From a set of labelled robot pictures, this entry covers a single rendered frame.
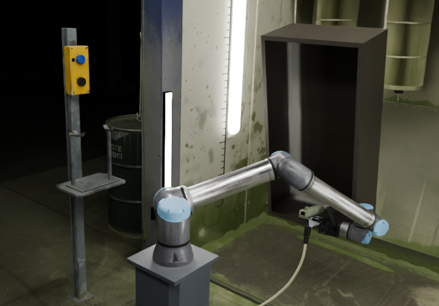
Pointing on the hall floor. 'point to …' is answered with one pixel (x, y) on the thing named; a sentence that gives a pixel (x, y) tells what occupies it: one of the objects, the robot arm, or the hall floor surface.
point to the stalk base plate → (80, 298)
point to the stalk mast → (71, 118)
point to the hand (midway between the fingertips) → (308, 216)
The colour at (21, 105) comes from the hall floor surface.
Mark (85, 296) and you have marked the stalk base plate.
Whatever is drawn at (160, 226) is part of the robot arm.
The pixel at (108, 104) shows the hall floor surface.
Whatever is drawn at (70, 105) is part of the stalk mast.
